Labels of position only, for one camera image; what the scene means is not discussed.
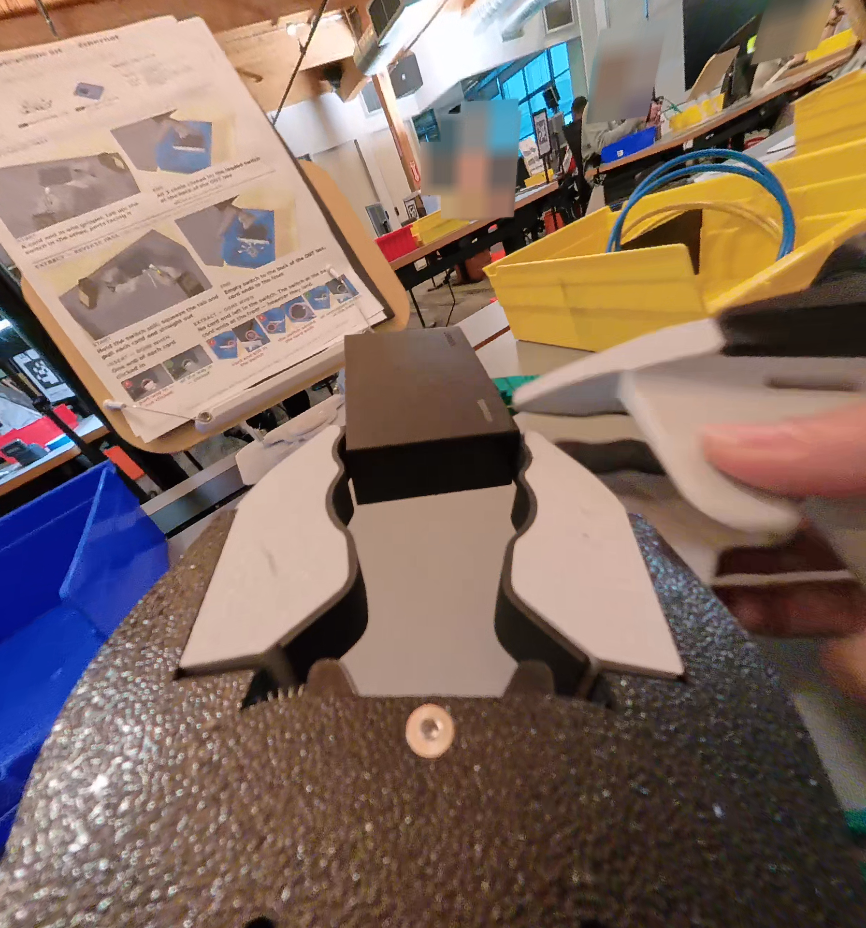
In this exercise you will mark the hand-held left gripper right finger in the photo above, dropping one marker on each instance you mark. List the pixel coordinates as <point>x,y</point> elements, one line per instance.
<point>592,573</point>

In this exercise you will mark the printed instruction sheet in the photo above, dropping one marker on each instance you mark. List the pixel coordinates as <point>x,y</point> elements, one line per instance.
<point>150,239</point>

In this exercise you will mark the blue plastic bin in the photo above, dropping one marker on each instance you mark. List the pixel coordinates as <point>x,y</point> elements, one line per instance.
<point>41,580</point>

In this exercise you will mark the black network switch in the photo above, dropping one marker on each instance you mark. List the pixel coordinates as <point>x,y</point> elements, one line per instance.
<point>426,406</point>

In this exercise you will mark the black white tag sign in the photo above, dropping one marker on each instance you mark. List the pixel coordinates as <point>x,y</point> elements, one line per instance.
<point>41,373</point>

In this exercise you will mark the black wall speaker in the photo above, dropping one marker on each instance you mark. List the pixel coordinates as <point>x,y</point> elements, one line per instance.
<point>405,76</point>

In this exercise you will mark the yellow plastic bin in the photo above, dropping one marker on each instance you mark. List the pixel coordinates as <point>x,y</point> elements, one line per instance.
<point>846,116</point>
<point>585,304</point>

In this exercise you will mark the small red bin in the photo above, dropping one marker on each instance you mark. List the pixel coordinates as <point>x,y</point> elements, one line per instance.
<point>395,243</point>

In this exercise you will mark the small blue bin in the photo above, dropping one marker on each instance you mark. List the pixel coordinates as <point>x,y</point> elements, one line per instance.
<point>629,145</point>

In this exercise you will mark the person's right hand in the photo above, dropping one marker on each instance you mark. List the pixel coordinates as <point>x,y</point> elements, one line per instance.
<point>803,449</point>

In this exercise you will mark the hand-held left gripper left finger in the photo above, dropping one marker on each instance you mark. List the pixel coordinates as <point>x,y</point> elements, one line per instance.
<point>273,565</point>

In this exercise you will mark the black wall monitor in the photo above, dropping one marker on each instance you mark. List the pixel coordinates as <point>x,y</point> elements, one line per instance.
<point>716,36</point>

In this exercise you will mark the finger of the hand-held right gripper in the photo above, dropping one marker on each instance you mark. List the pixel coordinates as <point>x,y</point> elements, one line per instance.
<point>658,362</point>
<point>687,526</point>

